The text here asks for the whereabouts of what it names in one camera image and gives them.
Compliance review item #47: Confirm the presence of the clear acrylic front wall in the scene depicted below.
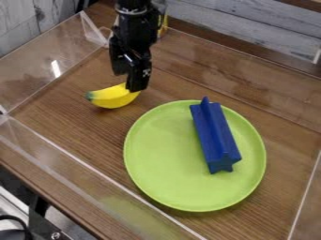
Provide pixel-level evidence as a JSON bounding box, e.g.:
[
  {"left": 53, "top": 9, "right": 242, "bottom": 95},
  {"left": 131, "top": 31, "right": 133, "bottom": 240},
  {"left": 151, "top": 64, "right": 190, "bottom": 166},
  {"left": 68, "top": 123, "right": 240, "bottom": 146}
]
[{"left": 0, "top": 114, "right": 207, "bottom": 240}]

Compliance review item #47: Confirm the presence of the clear acrylic corner bracket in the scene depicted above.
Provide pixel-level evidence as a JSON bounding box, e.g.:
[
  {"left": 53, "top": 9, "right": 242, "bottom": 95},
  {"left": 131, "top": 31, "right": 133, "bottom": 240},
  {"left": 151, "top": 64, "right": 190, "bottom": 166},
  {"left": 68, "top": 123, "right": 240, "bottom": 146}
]
[{"left": 79, "top": 11, "right": 112, "bottom": 49}]

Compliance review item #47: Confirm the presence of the green round plate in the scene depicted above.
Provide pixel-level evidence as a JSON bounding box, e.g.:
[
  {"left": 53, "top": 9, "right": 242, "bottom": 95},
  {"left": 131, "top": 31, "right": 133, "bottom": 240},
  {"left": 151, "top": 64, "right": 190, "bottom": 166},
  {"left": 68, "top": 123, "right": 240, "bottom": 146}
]
[{"left": 123, "top": 100, "right": 267, "bottom": 212}]

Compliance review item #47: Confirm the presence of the yellow toy banana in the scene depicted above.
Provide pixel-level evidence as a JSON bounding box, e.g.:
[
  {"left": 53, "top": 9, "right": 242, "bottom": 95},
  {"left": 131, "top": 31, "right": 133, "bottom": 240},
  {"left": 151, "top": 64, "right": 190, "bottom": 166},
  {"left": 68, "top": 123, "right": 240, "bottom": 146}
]
[{"left": 85, "top": 82, "right": 140, "bottom": 109}]

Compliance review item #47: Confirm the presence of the black metal table bracket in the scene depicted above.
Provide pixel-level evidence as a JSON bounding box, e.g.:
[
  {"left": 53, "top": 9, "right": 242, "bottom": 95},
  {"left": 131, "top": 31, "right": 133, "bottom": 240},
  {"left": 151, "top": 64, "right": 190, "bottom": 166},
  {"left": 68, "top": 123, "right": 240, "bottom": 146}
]
[{"left": 29, "top": 215, "right": 71, "bottom": 240}]

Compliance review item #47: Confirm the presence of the black cable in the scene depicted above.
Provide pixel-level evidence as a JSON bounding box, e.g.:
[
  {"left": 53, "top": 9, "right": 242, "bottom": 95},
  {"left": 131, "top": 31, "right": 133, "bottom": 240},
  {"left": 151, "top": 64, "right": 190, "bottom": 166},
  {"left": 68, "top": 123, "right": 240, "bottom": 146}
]
[{"left": 0, "top": 217, "right": 34, "bottom": 240}]

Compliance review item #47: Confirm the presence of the yellow labelled tin can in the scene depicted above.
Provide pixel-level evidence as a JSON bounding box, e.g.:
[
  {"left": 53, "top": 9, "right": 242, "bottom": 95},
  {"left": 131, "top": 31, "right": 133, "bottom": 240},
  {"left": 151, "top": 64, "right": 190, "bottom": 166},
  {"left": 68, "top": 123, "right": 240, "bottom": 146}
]
[{"left": 149, "top": 0, "right": 170, "bottom": 38}]

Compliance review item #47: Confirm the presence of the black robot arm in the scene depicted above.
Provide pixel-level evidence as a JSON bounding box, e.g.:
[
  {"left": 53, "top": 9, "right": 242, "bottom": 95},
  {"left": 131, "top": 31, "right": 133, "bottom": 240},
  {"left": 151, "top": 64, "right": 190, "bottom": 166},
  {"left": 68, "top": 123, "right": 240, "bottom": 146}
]
[{"left": 109, "top": 0, "right": 160, "bottom": 93}]

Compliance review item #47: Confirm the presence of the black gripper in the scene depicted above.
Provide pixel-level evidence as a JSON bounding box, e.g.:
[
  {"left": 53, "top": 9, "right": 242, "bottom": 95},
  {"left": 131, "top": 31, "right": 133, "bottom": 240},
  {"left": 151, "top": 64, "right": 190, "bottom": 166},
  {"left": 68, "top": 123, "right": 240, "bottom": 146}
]
[{"left": 109, "top": 7, "right": 162, "bottom": 93}]

